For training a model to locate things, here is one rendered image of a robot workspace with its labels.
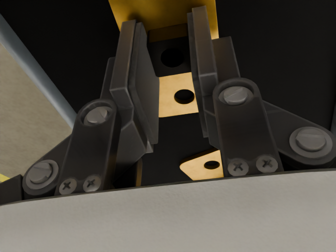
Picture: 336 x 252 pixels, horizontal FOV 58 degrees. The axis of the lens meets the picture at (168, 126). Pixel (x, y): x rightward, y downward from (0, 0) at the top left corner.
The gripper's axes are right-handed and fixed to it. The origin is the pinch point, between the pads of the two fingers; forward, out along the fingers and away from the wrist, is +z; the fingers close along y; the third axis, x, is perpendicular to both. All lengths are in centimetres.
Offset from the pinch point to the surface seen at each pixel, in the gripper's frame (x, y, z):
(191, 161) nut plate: -8.5, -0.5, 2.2
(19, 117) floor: -110, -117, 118
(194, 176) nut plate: -10.4, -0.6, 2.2
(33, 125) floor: -118, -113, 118
